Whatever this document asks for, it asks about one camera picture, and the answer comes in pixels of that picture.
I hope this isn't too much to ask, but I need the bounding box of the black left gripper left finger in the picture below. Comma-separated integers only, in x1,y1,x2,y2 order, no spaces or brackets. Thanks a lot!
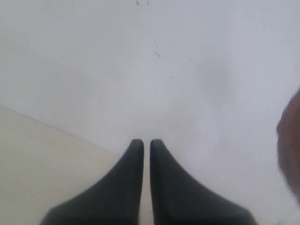
40,139,144,225

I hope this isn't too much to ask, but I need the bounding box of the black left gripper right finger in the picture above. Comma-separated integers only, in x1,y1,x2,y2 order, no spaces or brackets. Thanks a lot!
150,139,255,225

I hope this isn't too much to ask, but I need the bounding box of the person's open hand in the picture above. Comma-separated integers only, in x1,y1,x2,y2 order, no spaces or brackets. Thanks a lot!
277,90,300,203

